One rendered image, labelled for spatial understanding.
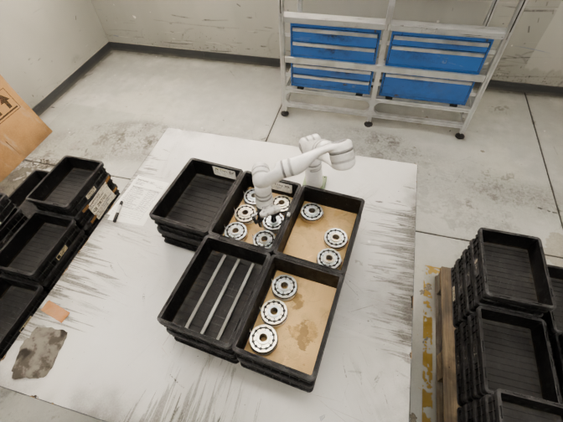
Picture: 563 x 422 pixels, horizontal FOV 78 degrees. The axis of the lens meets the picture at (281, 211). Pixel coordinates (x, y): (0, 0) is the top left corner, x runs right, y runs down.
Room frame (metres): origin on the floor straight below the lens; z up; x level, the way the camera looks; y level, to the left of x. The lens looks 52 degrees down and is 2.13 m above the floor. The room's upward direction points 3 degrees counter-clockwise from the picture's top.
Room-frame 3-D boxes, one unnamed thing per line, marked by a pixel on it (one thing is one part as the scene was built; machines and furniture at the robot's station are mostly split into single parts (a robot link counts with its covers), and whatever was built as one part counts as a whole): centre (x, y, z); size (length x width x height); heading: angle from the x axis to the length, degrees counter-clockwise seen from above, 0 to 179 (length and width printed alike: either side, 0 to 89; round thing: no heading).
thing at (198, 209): (1.09, 0.39, 0.87); 0.40 x 0.30 x 0.11; 157
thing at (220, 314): (0.60, 0.26, 0.87); 0.40 x 0.30 x 0.11; 157
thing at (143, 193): (1.26, 0.79, 0.70); 0.33 x 0.23 x 0.01; 163
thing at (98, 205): (1.53, 1.19, 0.41); 0.31 x 0.02 x 0.16; 162
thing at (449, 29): (2.69, -0.89, 0.91); 1.70 x 0.10 x 0.05; 73
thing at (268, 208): (0.91, 0.06, 1.04); 0.11 x 0.09 x 0.06; 22
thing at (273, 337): (0.41, 0.09, 0.86); 0.10 x 0.10 x 0.01
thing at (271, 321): (0.51, 0.05, 0.86); 0.10 x 0.10 x 0.01
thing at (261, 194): (0.94, 0.07, 1.14); 0.09 x 0.07 x 0.15; 4
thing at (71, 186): (1.56, 1.35, 0.37); 0.40 x 0.30 x 0.45; 162
